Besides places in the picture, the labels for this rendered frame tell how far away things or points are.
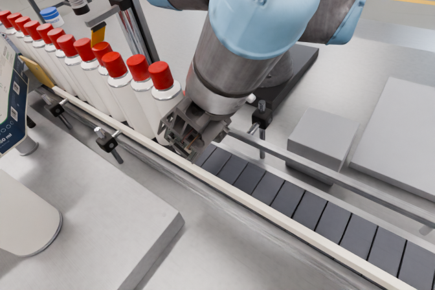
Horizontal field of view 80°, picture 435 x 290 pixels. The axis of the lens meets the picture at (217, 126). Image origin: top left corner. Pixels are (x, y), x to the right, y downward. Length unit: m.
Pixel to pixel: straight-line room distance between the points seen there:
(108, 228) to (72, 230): 0.07
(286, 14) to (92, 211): 0.48
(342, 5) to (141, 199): 0.52
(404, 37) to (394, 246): 0.69
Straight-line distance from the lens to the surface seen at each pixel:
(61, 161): 0.67
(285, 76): 0.69
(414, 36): 1.03
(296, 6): 0.19
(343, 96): 0.74
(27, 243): 0.55
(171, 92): 0.43
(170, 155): 0.51
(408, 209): 0.42
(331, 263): 0.45
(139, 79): 0.46
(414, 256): 0.49
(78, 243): 0.54
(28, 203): 0.51
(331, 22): 0.58
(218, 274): 0.49
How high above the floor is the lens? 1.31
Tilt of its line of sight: 47 degrees down
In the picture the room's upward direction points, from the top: 11 degrees counter-clockwise
